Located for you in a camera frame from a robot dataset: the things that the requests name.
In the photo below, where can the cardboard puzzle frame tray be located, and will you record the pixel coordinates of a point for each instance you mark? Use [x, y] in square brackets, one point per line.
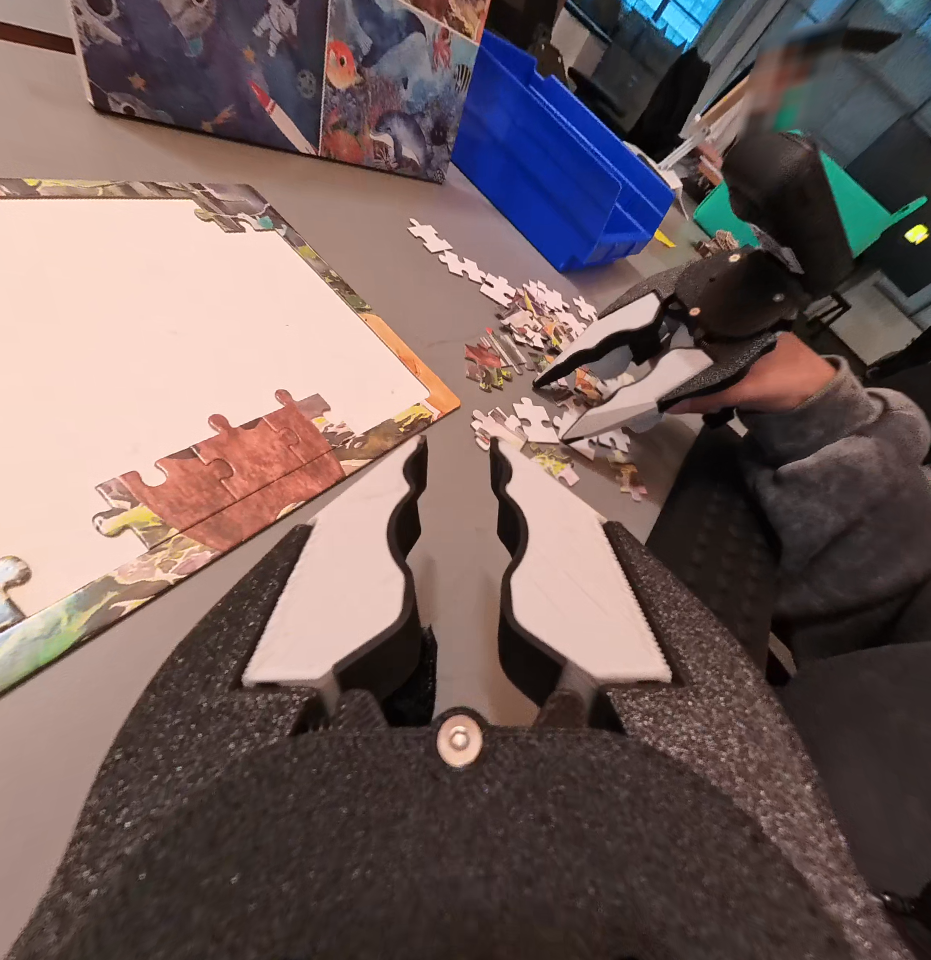
[173, 337]

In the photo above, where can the green and yellow puzzle piece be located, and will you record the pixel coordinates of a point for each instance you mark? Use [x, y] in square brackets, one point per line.
[128, 517]

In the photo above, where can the person's right hand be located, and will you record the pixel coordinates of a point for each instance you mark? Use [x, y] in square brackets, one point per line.
[780, 375]

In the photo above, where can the pile of puzzle pieces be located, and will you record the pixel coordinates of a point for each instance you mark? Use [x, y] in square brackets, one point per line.
[540, 315]

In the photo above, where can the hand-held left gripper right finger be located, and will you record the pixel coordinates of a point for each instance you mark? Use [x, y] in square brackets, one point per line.
[585, 600]

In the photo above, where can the large green plastic crate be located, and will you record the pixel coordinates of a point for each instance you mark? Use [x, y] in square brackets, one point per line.
[870, 217]

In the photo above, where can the brown puzzle piece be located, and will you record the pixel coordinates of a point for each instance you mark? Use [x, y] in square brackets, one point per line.
[248, 450]
[308, 424]
[192, 487]

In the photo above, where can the dark leafy puzzle piece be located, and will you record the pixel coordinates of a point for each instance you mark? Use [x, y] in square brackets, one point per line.
[4, 600]

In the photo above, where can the black dimpled chair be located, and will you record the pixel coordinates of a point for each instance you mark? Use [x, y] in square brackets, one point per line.
[705, 525]

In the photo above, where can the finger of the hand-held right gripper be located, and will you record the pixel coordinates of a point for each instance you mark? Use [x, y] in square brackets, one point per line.
[623, 322]
[660, 382]

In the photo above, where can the adjacent grey desk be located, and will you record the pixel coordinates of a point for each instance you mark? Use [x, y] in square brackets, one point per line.
[23, 7]

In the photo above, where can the blue plastic bin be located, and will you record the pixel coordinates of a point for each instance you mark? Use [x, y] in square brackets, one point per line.
[548, 150]

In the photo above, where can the person's right forearm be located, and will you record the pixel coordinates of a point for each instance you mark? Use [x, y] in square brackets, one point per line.
[848, 487]

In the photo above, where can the small yellow card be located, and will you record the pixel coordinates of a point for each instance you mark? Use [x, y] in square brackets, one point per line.
[664, 238]

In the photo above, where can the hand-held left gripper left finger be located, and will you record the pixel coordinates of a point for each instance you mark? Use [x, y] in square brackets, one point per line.
[330, 592]

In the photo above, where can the printed puzzle box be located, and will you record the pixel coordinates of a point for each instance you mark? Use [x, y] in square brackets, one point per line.
[210, 75]

